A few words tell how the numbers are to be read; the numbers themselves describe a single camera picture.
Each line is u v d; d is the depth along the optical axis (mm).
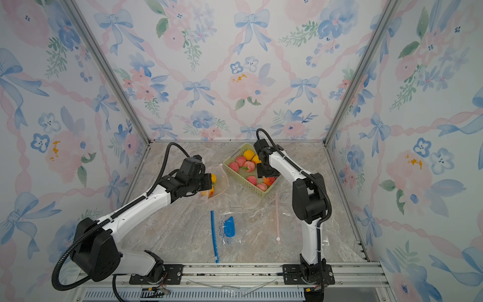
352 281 735
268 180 975
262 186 925
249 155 1074
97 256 419
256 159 1042
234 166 1017
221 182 987
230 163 1032
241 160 1040
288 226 865
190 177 633
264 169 822
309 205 539
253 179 970
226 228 811
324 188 525
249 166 1005
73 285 407
